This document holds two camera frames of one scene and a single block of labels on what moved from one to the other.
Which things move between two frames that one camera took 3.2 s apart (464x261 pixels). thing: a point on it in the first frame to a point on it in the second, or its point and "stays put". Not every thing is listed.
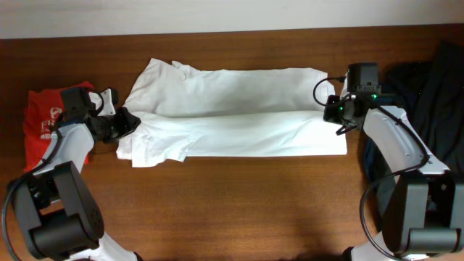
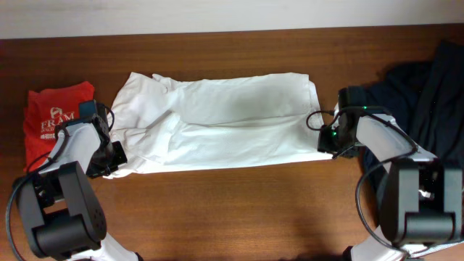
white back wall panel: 24,19 stays put
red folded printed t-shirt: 42,109 stays put
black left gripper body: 121,123 to 114,158
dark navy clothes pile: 430,96 stays put
